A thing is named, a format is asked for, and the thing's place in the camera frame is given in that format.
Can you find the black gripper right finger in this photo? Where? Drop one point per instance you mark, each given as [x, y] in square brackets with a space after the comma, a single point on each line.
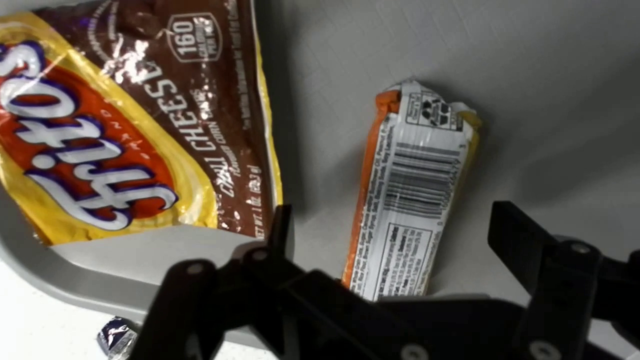
[562, 292]

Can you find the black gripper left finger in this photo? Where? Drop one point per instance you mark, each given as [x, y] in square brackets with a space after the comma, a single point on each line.
[220, 306]

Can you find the small orange white snack packet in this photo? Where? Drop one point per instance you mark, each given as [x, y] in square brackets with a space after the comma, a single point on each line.
[412, 200]

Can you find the grey plastic tray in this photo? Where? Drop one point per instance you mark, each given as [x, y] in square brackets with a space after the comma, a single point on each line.
[546, 101]

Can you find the dark blue snack bar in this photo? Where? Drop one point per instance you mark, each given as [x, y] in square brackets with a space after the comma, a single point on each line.
[115, 336]

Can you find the brown yellow Fritos chip bag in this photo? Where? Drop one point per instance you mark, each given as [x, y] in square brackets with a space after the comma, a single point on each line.
[133, 120]

